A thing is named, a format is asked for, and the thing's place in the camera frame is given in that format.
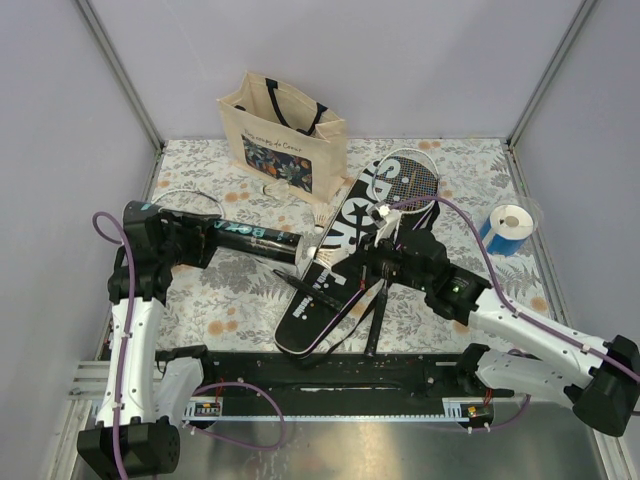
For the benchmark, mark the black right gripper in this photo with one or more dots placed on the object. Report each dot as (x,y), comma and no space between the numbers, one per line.
(356,261)

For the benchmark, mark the white racket black grip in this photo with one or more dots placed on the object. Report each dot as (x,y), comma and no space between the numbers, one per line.
(310,292)

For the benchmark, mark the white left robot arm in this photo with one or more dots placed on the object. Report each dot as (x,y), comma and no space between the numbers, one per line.
(136,431)

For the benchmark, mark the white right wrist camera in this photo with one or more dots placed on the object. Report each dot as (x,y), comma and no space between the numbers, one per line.
(386,221)

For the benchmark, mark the white blue tape roll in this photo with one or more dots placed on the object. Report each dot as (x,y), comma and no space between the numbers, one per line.
(506,229)

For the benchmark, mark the white racket on cover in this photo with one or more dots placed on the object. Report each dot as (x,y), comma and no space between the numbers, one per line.
(406,179)

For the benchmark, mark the clear plastic tube lid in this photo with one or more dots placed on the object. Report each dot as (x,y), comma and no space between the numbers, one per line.
(533,208)

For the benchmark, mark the black shuttlecock tube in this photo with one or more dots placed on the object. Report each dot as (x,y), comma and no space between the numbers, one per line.
(144,230)

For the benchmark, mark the white shuttlecock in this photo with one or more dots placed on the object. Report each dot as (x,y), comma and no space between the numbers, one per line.
(327,257)
(276,190)
(322,213)

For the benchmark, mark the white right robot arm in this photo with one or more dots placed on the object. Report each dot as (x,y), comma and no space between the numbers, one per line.
(595,378)

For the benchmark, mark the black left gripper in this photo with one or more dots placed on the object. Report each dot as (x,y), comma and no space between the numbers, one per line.
(194,227)

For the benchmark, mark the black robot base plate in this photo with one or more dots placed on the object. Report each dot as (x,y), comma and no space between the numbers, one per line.
(330,385)

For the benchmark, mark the beige floral tote bag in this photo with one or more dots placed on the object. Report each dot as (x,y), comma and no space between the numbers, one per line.
(277,132)

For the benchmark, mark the black sport racket cover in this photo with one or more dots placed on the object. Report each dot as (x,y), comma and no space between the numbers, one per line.
(306,323)

